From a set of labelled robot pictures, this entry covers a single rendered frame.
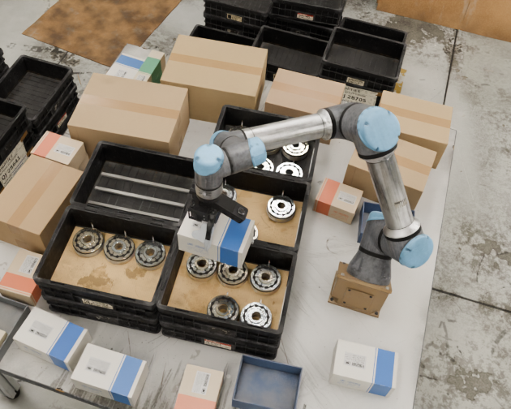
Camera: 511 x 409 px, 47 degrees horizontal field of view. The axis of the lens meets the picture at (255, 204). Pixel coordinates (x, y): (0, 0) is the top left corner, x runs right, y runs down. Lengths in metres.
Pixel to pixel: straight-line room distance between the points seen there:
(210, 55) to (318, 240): 0.93
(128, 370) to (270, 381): 0.46
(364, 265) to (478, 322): 1.22
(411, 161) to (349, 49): 1.16
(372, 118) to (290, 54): 1.85
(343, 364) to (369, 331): 0.22
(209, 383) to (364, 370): 0.49
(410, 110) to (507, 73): 1.86
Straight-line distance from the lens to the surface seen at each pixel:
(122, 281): 2.02
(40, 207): 2.20
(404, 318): 2.18
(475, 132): 3.86
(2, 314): 2.20
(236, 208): 1.63
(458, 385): 2.94
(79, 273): 2.06
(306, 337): 2.07
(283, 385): 2.00
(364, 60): 3.32
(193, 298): 1.97
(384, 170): 1.73
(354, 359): 1.98
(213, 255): 1.76
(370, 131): 1.64
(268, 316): 1.91
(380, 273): 1.99
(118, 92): 2.46
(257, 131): 1.67
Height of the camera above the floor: 2.60
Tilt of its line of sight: 55 degrees down
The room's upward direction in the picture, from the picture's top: 6 degrees clockwise
